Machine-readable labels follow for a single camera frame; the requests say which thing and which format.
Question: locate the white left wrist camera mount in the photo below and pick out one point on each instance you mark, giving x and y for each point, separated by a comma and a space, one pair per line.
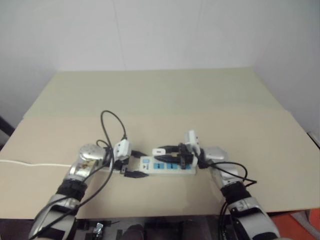
122, 149

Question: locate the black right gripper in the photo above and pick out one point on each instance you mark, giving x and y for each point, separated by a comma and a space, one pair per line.
185, 157

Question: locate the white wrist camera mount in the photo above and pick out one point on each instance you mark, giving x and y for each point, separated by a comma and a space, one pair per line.
122, 149
192, 138

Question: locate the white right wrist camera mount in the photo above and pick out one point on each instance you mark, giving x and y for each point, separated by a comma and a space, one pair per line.
192, 138

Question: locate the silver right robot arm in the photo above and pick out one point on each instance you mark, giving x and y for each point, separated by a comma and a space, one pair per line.
250, 207

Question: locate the dark robot body shapes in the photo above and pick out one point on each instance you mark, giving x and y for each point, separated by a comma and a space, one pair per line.
150, 228

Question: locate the white charger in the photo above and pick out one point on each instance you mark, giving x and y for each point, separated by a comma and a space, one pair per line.
159, 151

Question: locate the small silver metal bracket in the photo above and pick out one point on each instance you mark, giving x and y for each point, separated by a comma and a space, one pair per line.
98, 228

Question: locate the white power strip blue sockets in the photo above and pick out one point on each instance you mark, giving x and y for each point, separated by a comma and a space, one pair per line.
165, 167

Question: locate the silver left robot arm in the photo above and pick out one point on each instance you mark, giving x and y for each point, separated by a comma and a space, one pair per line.
87, 155

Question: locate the orange object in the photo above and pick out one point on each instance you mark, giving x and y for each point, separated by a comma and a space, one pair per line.
295, 230

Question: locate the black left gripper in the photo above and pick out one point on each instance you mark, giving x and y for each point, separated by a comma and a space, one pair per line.
122, 165

